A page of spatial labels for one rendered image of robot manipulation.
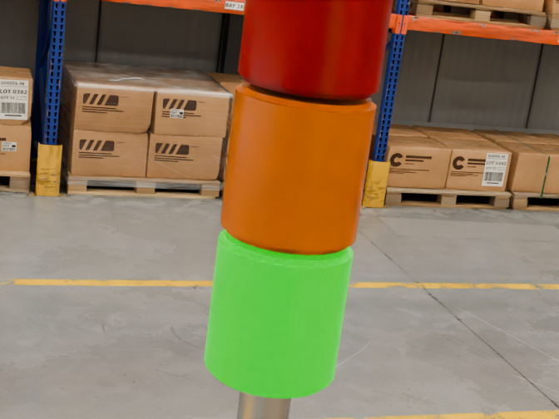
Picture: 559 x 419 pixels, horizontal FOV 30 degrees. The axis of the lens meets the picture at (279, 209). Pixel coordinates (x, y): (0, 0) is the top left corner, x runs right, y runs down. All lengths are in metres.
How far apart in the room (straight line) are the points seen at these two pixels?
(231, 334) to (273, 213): 0.05
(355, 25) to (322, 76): 0.02
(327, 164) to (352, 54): 0.04
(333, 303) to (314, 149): 0.06
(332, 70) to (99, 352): 5.21
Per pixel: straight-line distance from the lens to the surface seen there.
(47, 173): 8.02
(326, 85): 0.34
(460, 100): 10.52
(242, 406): 0.40
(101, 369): 5.35
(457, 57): 10.41
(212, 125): 8.22
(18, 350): 5.51
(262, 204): 0.36
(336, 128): 0.35
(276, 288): 0.36
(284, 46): 0.34
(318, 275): 0.36
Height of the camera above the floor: 2.33
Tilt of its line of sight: 16 degrees down
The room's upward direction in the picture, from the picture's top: 8 degrees clockwise
